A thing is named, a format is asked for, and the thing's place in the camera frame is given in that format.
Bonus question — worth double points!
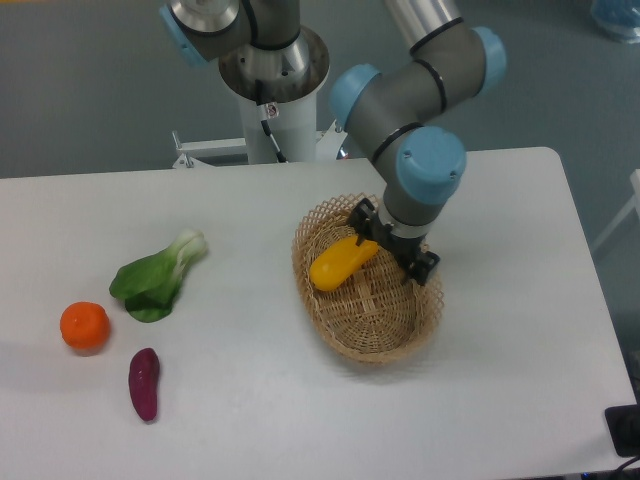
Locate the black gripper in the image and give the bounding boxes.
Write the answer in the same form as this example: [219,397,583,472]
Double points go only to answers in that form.
[347,198,441,286]

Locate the yellow mango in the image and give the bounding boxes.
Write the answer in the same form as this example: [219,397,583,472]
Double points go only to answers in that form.
[309,235,379,292]

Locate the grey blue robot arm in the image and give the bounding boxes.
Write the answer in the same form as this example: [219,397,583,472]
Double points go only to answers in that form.
[160,1,507,284]

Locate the woven wicker basket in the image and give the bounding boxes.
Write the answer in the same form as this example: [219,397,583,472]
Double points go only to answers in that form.
[292,193,444,364]

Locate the green bok choy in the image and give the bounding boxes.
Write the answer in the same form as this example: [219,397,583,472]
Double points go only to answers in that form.
[109,229,207,323]

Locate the purple sweet potato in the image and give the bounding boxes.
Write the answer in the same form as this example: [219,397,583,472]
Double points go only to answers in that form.
[128,348,160,422]

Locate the black device at table edge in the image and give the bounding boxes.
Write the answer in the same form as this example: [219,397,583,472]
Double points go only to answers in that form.
[604,404,639,457]

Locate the orange tangerine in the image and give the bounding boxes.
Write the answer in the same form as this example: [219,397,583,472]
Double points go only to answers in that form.
[59,301,111,350]

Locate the blue object top right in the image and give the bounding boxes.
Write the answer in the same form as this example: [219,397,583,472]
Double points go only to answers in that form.
[590,0,639,44]

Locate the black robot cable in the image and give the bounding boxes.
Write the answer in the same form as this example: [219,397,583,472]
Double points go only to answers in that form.
[254,79,290,164]

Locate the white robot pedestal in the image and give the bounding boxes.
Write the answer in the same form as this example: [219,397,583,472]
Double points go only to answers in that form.
[172,26,347,168]

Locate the white frame at right edge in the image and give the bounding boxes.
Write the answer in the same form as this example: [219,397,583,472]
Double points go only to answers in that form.
[590,169,639,258]

